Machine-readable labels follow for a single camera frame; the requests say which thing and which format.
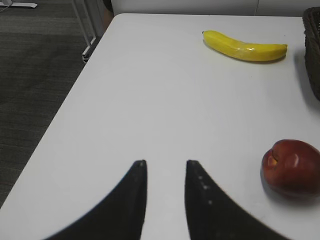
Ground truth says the black wicker basket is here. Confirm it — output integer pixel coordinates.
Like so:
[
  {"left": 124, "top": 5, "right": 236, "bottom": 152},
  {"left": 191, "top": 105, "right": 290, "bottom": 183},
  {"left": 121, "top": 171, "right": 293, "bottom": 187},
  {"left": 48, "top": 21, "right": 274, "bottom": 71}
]
[{"left": 302, "top": 6, "right": 320, "bottom": 101}]

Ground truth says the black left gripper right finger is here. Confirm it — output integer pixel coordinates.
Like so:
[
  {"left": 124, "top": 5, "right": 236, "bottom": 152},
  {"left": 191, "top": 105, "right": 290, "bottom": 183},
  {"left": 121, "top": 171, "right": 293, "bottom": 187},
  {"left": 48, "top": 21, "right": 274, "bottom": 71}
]
[{"left": 185, "top": 160, "right": 284, "bottom": 240}]

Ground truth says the red apple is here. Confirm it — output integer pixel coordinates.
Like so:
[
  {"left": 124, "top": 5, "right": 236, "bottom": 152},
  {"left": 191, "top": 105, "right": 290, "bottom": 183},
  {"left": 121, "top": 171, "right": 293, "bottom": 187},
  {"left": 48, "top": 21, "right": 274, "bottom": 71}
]
[{"left": 261, "top": 139, "right": 320, "bottom": 198}]

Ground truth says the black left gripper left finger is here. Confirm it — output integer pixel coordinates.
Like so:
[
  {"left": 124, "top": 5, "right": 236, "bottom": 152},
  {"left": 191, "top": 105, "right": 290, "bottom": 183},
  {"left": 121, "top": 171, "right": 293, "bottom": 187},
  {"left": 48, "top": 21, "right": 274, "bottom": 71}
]
[{"left": 48, "top": 160, "right": 147, "bottom": 240}]

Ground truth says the yellow banana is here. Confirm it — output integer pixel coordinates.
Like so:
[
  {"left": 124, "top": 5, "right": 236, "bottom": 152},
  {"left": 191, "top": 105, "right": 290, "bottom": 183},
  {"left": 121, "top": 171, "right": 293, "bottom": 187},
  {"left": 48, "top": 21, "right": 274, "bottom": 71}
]
[{"left": 202, "top": 30, "right": 288, "bottom": 62}]

